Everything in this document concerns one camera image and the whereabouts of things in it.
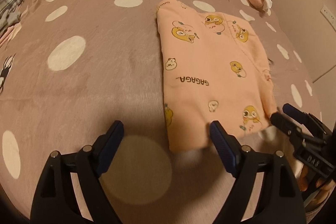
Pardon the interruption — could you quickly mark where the peach duck-print garment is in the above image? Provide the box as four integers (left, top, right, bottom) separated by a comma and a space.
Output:
157, 0, 277, 152

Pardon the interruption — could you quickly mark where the plaid clothes pile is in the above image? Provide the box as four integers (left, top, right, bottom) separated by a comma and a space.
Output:
1, 0, 24, 43

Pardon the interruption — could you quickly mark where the right hand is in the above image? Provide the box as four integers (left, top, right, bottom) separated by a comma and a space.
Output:
298, 165, 335, 192

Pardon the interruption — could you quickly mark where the brown polka-dot bed blanket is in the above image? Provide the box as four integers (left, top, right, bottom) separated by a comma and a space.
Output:
1, 0, 319, 223

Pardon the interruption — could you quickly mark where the white wall power strip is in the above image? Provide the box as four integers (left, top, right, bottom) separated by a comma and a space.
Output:
320, 5, 336, 31

